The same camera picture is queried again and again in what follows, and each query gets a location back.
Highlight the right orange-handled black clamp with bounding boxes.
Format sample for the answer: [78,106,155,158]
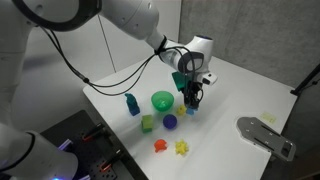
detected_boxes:
[100,150,122,172]

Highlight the green cube toy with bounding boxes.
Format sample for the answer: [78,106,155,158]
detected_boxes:
[141,115,153,133]

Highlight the blue elephant-shaped toy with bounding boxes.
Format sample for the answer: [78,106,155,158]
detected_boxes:
[125,93,140,116]

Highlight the purple gear-shaped toy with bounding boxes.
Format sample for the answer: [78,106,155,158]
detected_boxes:
[163,114,177,129]

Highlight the small light blue object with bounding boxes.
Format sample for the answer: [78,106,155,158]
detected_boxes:
[186,108,195,115]

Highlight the pale yellow sticky note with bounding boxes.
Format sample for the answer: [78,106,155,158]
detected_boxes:
[261,112,277,124]

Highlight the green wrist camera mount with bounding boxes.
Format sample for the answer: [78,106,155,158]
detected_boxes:
[172,72,185,91]

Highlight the grey metal mounting plate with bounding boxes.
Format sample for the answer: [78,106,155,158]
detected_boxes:
[236,117,296,162]

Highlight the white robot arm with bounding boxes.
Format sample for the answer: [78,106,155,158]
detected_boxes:
[0,0,217,180]

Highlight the small yellow spiky toy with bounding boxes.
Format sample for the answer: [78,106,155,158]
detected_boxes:
[176,105,187,116]

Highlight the green plastic bowl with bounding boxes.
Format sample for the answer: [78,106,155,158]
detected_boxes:
[151,91,174,112]

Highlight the black perforated board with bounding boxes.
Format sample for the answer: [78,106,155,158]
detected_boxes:
[41,110,148,180]

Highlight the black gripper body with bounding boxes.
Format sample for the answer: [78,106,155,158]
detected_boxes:
[183,75,202,91]

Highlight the left orange-handled black clamp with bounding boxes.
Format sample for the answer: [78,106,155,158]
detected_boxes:
[82,123,105,142]

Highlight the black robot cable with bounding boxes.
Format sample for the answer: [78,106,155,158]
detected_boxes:
[41,26,198,98]

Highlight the black tripod leg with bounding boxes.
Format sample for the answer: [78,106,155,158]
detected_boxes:
[290,63,320,96]

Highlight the large yellow spiky toy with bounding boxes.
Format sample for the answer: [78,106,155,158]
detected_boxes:
[175,139,189,155]

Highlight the orange-handled black clamp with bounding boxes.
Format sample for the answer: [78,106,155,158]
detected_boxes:
[82,123,105,142]
[100,150,122,172]

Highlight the orange rounded toy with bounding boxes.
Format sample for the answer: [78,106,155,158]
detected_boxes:
[154,139,167,153]

